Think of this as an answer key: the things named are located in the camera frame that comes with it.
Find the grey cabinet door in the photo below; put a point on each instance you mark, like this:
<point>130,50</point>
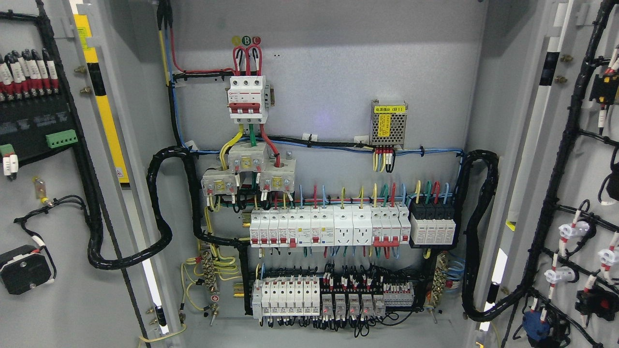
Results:
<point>84,307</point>
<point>523,122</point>

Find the top current transformer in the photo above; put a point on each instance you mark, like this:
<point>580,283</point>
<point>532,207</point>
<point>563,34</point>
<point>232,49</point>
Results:
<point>243,157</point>

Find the white socket breaker row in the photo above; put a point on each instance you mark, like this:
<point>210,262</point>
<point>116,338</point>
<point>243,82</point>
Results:
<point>331,226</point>

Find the metal mesh power supply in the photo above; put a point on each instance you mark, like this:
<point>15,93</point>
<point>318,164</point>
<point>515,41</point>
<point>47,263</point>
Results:
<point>388,121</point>

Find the left current transformer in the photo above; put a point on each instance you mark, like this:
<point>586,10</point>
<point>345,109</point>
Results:
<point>218,182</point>

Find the red white main breaker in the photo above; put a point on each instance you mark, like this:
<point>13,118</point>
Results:
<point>249,99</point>

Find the lower white breaker row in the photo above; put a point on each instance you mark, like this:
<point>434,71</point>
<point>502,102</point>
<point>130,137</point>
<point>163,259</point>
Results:
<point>286,297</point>

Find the black surge protector block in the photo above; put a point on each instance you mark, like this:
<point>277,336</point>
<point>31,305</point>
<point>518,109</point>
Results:
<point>433,225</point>

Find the brass ground terminal bar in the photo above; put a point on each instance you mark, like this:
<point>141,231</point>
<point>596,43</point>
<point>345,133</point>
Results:
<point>209,276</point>

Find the black digital power meter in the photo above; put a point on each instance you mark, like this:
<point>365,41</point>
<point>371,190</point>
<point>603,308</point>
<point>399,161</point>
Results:
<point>24,125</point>

